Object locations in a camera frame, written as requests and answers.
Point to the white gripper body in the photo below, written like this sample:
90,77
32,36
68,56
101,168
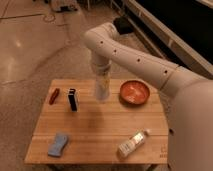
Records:
101,72

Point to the black eraser block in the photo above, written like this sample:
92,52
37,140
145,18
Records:
72,96

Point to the wooden folding table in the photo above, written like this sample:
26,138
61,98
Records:
96,129

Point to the blue sponge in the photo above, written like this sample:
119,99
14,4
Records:
56,148

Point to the black floor mat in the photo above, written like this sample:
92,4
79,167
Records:
122,25

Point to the clear plastic bottle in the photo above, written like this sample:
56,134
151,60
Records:
129,146

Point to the orange bowl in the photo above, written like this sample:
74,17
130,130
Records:
134,92

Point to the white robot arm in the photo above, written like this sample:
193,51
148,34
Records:
190,120

